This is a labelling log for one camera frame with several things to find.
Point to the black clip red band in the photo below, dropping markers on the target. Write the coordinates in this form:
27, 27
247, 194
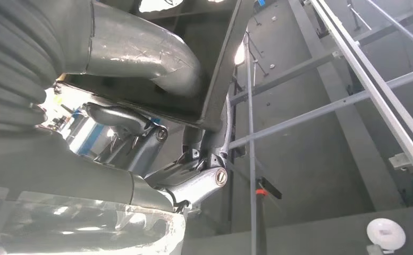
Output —
269, 188

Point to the large stainless steel table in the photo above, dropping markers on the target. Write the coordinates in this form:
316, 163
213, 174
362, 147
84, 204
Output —
368, 72

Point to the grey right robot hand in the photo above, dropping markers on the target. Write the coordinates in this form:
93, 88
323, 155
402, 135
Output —
51, 176

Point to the white round device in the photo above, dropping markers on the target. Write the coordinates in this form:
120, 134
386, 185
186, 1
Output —
385, 234

